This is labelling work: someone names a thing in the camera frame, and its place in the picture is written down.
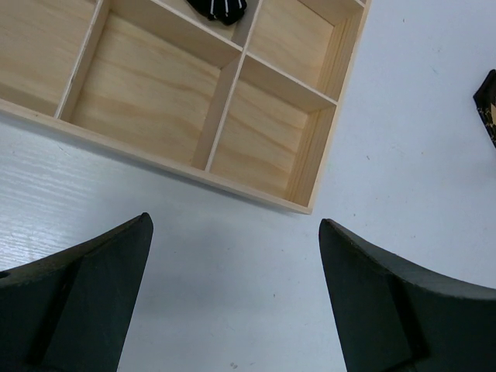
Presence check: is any black white striped sock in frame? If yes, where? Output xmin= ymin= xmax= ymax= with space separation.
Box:
xmin=188 ymin=0 xmax=247 ymax=26

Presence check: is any wooden compartment tray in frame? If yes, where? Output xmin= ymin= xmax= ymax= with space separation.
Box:
xmin=1 ymin=1 xmax=370 ymax=214

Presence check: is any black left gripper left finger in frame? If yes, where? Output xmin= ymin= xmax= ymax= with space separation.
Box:
xmin=1 ymin=213 xmax=153 ymax=371

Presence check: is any brown argyle sock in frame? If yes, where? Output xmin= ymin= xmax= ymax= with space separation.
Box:
xmin=473 ymin=69 xmax=495 ymax=145

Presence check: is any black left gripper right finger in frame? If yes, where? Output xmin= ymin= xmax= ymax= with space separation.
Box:
xmin=319 ymin=219 xmax=495 ymax=371

